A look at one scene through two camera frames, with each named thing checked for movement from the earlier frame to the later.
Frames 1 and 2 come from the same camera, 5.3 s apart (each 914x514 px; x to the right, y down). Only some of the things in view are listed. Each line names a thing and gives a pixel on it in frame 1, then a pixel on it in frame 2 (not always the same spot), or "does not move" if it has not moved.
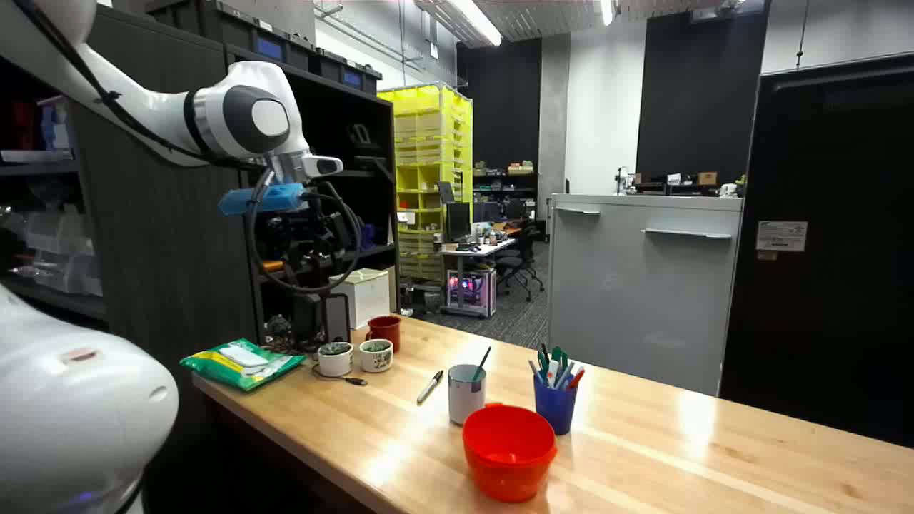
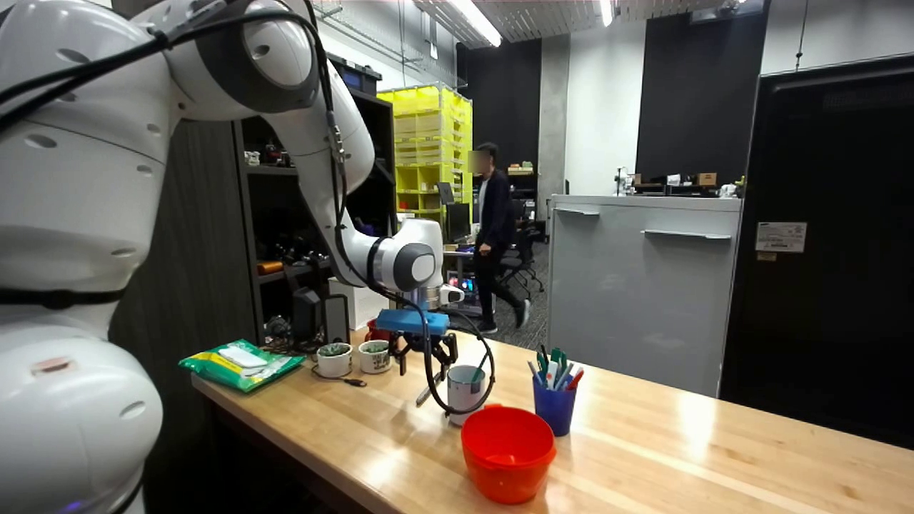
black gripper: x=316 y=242 -> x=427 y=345
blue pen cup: x=554 y=402 does not move
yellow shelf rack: x=435 y=165 does not move
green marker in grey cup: x=480 y=372 does not move
